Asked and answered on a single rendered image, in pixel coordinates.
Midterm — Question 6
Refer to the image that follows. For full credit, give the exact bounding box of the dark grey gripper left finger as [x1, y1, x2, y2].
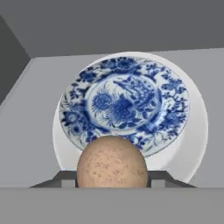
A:
[29, 171, 79, 189]

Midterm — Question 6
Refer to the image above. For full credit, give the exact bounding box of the white round microwave turntable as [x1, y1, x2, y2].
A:
[52, 51, 210, 188]

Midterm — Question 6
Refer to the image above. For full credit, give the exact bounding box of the speckled brown egg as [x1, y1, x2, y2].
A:
[76, 135, 149, 189]

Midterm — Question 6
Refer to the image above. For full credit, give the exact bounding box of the blue and white patterned plate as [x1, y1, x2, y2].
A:
[59, 56, 191, 158]

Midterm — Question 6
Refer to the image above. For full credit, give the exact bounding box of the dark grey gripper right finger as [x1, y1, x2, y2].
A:
[147, 171, 197, 189]

